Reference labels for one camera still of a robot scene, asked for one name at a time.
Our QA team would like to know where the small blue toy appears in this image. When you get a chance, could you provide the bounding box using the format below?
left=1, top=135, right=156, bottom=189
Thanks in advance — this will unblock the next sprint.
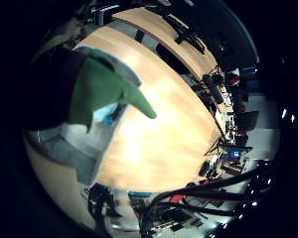
left=101, top=104, right=119, bottom=126

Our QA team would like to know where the black cable bundle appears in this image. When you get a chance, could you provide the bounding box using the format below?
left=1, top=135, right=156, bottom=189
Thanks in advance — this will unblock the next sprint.
left=140, top=160, right=284, bottom=234

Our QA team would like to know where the lit blue monitor screen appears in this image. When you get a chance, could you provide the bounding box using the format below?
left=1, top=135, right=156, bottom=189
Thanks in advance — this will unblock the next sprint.
left=227, top=149, right=243, bottom=161

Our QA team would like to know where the red cable connector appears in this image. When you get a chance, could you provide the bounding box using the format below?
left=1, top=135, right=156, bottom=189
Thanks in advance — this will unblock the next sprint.
left=168, top=193, right=187, bottom=204

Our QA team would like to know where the wooden side table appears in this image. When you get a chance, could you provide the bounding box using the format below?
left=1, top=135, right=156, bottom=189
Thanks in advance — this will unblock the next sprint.
left=111, top=7, right=221, bottom=81

